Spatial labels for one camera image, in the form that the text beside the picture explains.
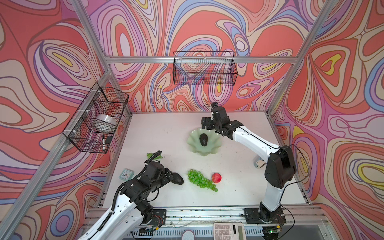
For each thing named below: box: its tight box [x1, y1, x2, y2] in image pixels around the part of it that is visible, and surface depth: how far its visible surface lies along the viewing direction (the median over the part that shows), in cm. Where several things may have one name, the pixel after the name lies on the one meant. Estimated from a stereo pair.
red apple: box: [211, 172, 222, 184], surface depth 84 cm
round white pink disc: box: [181, 229, 196, 240], surface depth 66 cm
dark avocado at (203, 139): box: [199, 133, 209, 147], surface depth 101 cm
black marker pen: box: [102, 134, 106, 152], surface depth 74 cm
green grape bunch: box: [187, 169, 219, 192], surface depth 83 cm
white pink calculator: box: [213, 222, 247, 240], surface depth 69 cm
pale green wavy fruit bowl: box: [187, 129, 222, 157], surface depth 101 cm
